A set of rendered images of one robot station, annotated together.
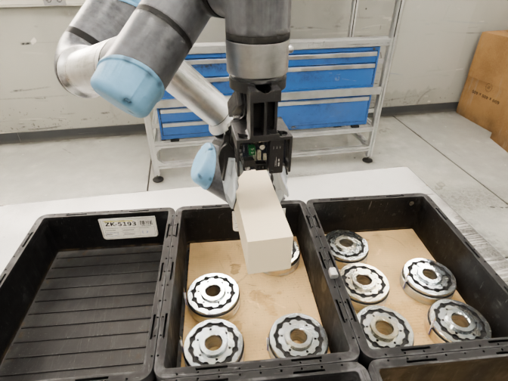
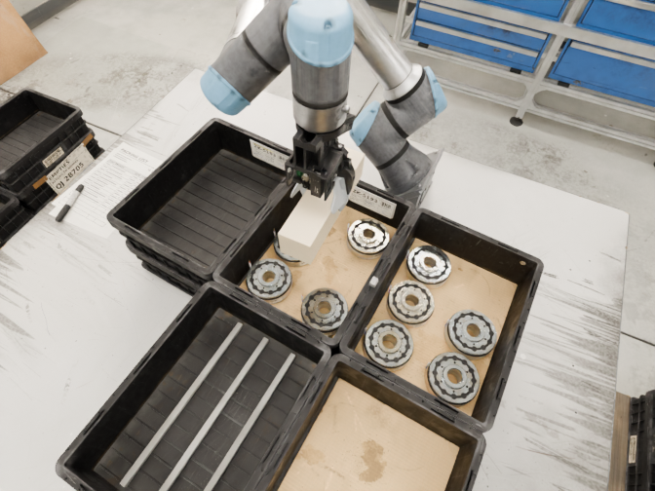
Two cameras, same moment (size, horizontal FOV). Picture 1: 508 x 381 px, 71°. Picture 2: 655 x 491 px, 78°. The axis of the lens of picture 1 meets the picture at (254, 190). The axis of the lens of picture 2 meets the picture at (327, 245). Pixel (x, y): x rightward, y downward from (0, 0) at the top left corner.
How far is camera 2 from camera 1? 0.38 m
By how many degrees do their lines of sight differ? 32
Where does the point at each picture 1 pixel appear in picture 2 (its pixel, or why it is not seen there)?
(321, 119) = (625, 85)
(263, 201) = (319, 206)
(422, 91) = not seen: outside the picture
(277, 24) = (319, 97)
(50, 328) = (190, 206)
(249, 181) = not seen: hidden behind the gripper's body
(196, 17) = (282, 54)
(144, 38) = (235, 64)
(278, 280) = (353, 259)
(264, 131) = (304, 167)
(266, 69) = (310, 125)
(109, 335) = (218, 231)
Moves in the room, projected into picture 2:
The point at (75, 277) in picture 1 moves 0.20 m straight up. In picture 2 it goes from (222, 176) to (206, 118)
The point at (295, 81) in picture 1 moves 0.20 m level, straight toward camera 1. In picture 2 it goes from (615, 18) to (598, 35)
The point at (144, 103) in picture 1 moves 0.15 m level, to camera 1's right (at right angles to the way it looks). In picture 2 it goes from (228, 110) to (309, 153)
